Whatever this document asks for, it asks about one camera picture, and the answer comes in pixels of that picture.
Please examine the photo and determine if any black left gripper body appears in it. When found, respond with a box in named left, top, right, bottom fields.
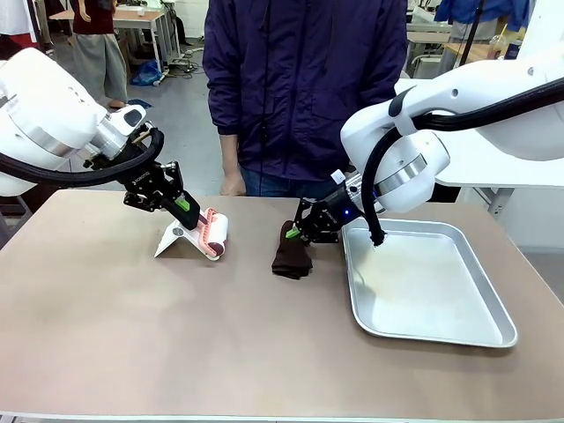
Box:
left=118, top=162, right=172, bottom=212

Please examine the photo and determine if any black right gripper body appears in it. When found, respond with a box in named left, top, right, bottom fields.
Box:
left=323, top=187, right=369, bottom=230

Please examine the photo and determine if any pink white lint roller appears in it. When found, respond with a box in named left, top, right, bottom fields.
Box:
left=193, top=207, right=231, bottom=259

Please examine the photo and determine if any dark brown cloth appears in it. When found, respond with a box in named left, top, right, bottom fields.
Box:
left=271, top=219, right=315, bottom=281

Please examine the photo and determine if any person's right forearm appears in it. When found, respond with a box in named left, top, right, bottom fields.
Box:
left=219, top=134, right=241, bottom=174

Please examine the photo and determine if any person's right hand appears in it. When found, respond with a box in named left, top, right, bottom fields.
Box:
left=219, top=169, right=246, bottom=197

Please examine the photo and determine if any white folded roller stand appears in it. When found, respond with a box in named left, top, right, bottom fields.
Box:
left=153, top=219, right=221, bottom=263

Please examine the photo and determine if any blue plastic bag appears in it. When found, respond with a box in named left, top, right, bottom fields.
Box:
left=130, top=59, right=162, bottom=87

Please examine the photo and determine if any silver metal tray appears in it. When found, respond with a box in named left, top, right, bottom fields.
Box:
left=341, top=218, right=519, bottom=349

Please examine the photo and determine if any person in purple jacket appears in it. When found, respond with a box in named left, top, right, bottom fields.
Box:
left=201, top=0, right=409, bottom=198

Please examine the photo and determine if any person in grey trousers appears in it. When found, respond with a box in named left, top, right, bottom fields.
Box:
left=70, top=0, right=130, bottom=110

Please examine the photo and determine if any large white table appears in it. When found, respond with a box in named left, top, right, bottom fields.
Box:
left=394, top=77, right=564, bottom=217

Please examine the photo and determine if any wooden top background table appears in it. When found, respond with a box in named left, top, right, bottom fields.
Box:
left=48, top=7, right=172, bottom=77

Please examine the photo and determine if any person in red white clothes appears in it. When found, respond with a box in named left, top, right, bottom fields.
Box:
left=0, top=0, right=49, bottom=61

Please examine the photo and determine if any wooden counter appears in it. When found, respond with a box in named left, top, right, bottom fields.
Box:
left=443, top=41, right=512, bottom=67

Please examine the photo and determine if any black metal pole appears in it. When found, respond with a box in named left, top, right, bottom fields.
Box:
left=457, top=0, right=486, bottom=67

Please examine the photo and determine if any plastic drink cup with straw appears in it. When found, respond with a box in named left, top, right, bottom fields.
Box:
left=486, top=24, right=508, bottom=61

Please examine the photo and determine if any dark blue bottle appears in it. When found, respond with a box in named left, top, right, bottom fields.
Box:
left=501, top=40, right=523, bottom=62

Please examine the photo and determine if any black left arm cable sleeve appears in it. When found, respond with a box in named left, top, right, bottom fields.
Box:
left=0, top=126, right=166, bottom=187

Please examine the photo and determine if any black arm cable sleeve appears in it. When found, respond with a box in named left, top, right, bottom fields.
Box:
left=363, top=77, right=564, bottom=248
left=0, top=126, right=166, bottom=187

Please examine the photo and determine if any black right arm cable sleeve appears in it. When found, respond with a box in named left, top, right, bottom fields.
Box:
left=363, top=77, right=564, bottom=248

